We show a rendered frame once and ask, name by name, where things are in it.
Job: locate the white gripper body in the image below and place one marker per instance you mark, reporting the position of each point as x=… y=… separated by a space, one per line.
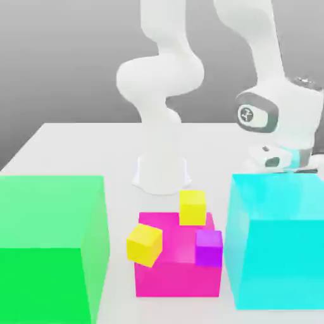
x=318 y=164

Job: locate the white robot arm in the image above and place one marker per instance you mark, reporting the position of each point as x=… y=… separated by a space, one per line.
x=162 y=76

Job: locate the small yellow cube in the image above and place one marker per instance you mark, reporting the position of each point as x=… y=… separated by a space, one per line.
x=192 y=208
x=144 y=246

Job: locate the small purple cube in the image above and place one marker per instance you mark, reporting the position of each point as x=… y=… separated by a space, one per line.
x=208 y=250

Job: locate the large cyan box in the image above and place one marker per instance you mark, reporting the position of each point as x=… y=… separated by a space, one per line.
x=278 y=253

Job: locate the large pink box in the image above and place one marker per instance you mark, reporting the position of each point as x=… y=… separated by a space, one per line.
x=177 y=278

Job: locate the large green box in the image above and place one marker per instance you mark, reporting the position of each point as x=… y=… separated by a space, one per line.
x=40 y=253

